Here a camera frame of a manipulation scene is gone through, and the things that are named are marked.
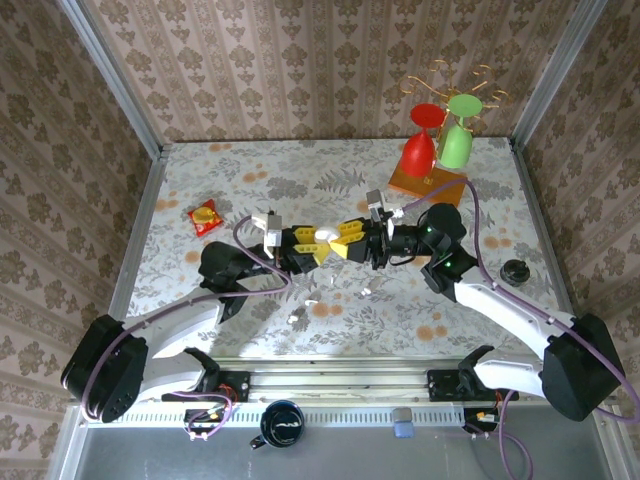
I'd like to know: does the red snack packet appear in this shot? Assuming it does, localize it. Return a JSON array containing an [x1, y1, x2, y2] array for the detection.
[[187, 198, 225, 238]]

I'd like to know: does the gold rack with orange base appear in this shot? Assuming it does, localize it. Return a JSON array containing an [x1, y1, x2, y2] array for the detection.
[[388, 58, 512, 210]]

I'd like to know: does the red plastic wine glass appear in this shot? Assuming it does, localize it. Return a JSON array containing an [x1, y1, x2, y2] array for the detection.
[[401, 102, 448, 180]]

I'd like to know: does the green plastic wine glass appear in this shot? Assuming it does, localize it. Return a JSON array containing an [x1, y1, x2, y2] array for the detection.
[[436, 93, 484, 170]]

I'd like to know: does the small glass jar black lid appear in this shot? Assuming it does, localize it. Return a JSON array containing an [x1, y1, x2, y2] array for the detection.
[[499, 258, 530, 287]]

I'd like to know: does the black mug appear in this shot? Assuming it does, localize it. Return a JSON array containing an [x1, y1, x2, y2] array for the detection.
[[249, 399, 305, 451]]

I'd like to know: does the small blue grey box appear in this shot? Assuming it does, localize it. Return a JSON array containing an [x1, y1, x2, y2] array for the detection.
[[392, 407, 416, 440]]

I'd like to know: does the grey metal panel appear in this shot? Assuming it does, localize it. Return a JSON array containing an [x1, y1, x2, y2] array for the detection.
[[47, 402, 631, 480]]

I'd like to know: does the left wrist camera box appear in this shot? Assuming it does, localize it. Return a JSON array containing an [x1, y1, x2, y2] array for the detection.
[[249, 212, 285, 260]]

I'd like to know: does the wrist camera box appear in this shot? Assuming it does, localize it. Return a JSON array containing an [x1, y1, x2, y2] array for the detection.
[[249, 212, 285, 260], [364, 188, 390, 227]]

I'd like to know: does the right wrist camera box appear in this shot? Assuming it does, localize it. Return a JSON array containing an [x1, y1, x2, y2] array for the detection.
[[364, 188, 390, 227]]

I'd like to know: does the aluminium table side rail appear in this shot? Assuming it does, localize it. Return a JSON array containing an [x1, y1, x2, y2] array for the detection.
[[107, 147, 169, 326], [508, 137, 589, 361]]

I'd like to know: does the aluminium front rail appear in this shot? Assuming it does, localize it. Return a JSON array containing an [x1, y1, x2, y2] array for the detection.
[[69, 355, 619, 405]]

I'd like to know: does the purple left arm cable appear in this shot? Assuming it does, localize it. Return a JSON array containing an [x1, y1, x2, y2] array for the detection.
[[79, 214, 296, 444]]

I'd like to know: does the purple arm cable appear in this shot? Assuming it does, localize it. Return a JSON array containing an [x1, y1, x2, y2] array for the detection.
[[389, 177, 629, 479], [79, 214, 296, 444]]

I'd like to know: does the slotted cable duct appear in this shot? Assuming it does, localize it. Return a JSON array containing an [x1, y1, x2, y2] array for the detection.
[[87, 405, 469, 427]]

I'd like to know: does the aluminium frame post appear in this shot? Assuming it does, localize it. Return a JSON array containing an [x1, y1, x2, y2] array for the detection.
[[58, 0, 165, 160], [510, 0, 609, 151]]

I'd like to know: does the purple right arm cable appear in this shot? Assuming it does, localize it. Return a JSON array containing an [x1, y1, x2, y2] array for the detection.
[[389, 177, 629, 479]]

